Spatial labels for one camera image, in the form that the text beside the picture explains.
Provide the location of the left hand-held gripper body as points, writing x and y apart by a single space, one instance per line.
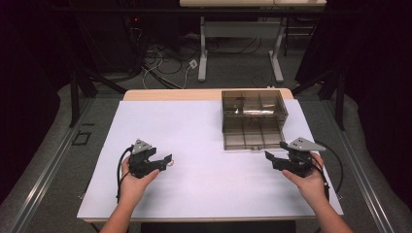
141 163

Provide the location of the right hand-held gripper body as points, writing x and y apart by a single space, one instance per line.
299 160

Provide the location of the smoky clear pull-out drawer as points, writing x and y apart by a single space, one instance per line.
252 137

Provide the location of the smoky clear drawer box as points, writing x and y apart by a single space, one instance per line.
254 103

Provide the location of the person's left hand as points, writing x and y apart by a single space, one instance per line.
132 189

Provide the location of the person's right hand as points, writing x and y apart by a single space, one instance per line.
312 186

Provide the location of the white table cover sheet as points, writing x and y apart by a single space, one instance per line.
200 181

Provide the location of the black metal stand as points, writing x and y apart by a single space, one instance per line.
74 97
339 100

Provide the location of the white power adapter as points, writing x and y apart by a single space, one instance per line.
193 63

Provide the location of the black curtain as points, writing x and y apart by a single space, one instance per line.
382 97
26 97

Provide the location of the black equipment cabinet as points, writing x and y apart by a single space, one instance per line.
110 42

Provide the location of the white-legged desk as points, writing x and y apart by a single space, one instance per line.
239 29

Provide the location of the black crossbar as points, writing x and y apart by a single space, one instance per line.
97 10

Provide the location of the aluminium floor rail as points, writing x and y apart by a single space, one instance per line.
51 166
360 171

